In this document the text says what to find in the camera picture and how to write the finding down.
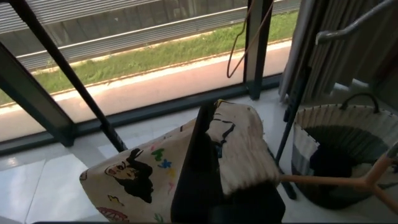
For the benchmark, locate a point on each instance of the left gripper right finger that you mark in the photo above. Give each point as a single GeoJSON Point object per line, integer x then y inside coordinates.
{"type": "Point", "coordinates": [255, 205]}

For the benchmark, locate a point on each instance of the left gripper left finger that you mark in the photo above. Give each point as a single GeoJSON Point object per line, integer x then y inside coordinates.
{"type": "Point", "coordinates": [196, 193]}

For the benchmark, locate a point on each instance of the cream printed garment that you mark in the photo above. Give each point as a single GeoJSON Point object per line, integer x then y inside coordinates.
{"type": "Point", "coordinates": [242, 149]}

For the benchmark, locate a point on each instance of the pink clothes hanger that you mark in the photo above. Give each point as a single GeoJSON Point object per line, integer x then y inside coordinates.
{"type": "Point", "coordinates": [236, 40]}
{"type": "Point", "coordinates": [326, 181]}

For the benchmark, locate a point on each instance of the white laundry basket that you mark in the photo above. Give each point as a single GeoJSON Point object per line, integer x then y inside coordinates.
{"type": "Point", "coordinates": [326, 118]}

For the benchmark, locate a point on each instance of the black garment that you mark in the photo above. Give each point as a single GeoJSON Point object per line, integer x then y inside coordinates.
{"type": "Point", "coordinates": [329, 161]}

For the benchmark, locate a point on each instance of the brown curtain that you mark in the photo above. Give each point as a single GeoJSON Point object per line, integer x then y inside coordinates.
{"type": "Point", "coordinates": [342, 62]}

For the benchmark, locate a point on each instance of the window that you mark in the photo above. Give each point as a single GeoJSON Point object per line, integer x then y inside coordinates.
{"type": "Point", "coordinates": [31, 96]}

